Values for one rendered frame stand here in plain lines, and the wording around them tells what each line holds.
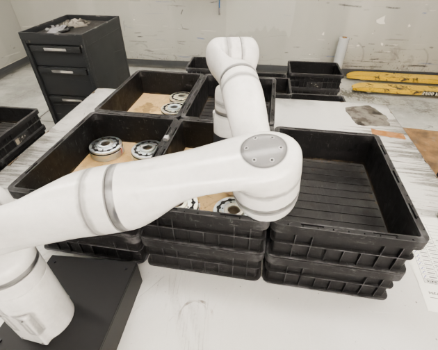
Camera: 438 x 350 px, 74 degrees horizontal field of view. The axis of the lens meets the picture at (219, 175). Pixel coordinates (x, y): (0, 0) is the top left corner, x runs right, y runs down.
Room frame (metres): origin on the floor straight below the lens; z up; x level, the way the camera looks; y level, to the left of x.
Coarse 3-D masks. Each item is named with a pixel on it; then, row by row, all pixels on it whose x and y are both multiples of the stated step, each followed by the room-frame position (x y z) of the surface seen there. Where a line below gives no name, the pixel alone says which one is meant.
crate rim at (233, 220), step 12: (180, 120) 0.81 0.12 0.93; (192, 120) 0.81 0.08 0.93; (204, 120) 0.81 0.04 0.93; (168, 144) 0.67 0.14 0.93; (168, 216) 0.42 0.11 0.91; (180, 216) 0.42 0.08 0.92; (192, 216) 0.41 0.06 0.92; (204, 216) 0.41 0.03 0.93; (216, 216) 0.41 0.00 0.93; (228, 216) 0.41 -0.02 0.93; (240, 216) 0.41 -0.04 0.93; (252, 228) 0.39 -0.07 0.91; (264, 228) 0.39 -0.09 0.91
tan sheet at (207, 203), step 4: (188, 148) 0.81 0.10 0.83; (192, 148) 0.81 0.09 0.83; (224, 192) 0.59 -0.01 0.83; (204, 196) 0.57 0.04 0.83; (208, 196) 0.57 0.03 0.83; (212, 196) 0.57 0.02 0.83; (216, 196) 0.57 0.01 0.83; (220, 196) 0.57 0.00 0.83; (224, 196) 0.57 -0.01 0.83; (228, 196) 0.57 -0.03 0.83; (232, 196) 0.57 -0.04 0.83; (200, 200) 0.56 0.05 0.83; (204, 200) 0.56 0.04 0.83; (208, 200) 0.56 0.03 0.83; (212, 200) 0.56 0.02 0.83; (216, 200) 0.56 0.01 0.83; (200, 204) 0.54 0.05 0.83; (204, 204) 0.54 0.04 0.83; (208, 204) 0.54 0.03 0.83; (212, 204) 0.54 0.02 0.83; (200, 208) 0.53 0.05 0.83; (204, 208) 0.53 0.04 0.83; (208, 208) 0.53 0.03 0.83; (212, 208) 0.53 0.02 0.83
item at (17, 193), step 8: (96, 112) 0.87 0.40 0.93; (104, 112) 0.87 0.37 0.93; (112, 112) 0.87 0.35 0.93; (168, 120) 0.82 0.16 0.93; (176, 120) 0.81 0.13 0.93; (72, 128) 0.76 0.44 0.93; (168, 128) 0.76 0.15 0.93; (64, 136) 0.72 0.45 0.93; (56, 144) 0.68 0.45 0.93; (160, 144) 0.67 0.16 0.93; (48, 152) 0.64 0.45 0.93; (40, 160) 0.60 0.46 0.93; (32, 168) 0.57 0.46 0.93; (24, 176) 0.54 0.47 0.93; (16, 184) 0.51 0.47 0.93; (16, 192) 0.48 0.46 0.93; (24, 192) 0.48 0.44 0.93
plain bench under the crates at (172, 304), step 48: (96, 96) 1.52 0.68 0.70; (48, 144) 1.03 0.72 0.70; (384, 144) 1.03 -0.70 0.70; (432, 192) 0.73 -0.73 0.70; (144, 288) 0.38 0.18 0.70; (192, 288) 0.38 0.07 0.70; (240, 288) 0.38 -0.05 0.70; (288, 288) 0.38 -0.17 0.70; (144, 336) 0.27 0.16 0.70; (192, 336) 0.27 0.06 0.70; (240, 336) 0.27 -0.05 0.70; (288, 336) 0.27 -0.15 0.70; (336, 336) 0.27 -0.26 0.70; (384, 336) 0.27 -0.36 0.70; (432, 336) 0.27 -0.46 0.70
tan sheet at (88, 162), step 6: (126, 144) 0.83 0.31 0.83; (132, 144) 0.83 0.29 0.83; (126, 150) 0.79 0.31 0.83; (90, 156) 0.76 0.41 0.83; (120, 156) 0.76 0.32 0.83; (126, 156) 0.76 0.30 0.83; (84, 162) 0.73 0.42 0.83; (90, 162) 0.73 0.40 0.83; (96, 162) 0.73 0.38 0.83; (102, 162) 0.73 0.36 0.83; (108, 162) 0.73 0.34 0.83; (114, 162) 0.73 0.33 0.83; (78, 168) 0.70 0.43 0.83; (84, 168) 0.70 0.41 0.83
